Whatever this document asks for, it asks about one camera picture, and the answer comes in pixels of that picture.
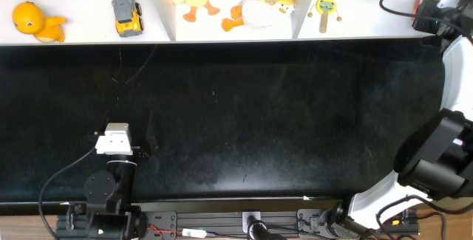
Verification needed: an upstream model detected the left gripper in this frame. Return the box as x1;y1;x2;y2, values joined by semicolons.
132;110;160;160

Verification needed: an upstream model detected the yellow rubber duck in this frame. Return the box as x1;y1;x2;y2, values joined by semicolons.
11;0;68;44

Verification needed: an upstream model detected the grey and yellow toy truck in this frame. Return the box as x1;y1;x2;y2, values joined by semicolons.
111;0;146;38

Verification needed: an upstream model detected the white shelf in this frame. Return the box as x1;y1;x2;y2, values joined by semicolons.
0;0;473;47

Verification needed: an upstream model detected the yellow and green rattle drum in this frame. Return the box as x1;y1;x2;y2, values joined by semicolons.
307;0;343;35

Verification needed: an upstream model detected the white plush duck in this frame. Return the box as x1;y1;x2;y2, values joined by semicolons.
220;0;297;33

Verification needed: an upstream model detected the mounting rail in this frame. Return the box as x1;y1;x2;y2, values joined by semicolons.
55;202;421;240

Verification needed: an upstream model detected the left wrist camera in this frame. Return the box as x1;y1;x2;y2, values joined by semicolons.
95;122;135;157

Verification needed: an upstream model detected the many-coloured puzzle cube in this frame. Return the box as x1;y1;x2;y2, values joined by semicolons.
412;0;443;16

